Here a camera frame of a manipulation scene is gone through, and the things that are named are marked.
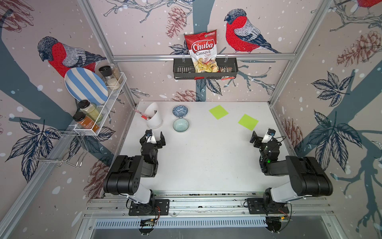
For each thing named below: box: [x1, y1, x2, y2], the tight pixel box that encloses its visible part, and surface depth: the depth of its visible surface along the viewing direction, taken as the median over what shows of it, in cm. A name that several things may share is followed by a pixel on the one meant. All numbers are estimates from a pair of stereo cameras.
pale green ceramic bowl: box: [172, 118, 190, 133], surface depth 106 cm
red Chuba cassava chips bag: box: [183, 29, 220, 73], surface depth 83 cm
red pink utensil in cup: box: [133, 109, 152, 120], surface depth 102 cm
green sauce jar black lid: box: [76, 99, 103, 123], surface depth 66 cm
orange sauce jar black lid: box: [72, 112, 100, 133], surface depth 62 cm
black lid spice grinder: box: [98, 65, 121, 91], surface depth 82 cm
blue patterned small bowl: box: [172, 105, 189, 119], surface depth 116 cm
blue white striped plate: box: [64, 67, 109, 106], surface depth 73 cm
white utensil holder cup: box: [144, 102, 163, 129], surface depth 103 cm
